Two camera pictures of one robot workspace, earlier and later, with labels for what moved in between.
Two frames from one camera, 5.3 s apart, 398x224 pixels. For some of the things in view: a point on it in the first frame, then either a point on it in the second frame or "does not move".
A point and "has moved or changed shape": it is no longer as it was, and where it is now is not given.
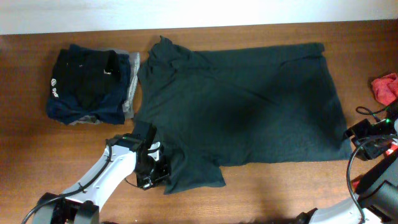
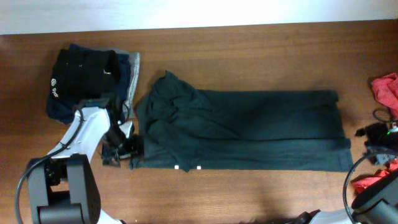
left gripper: (147, 182) to (135, 150)
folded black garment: (86, 78) does not move
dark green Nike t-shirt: (271, 104) has moved or changed shape
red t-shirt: (386, 88) does not move
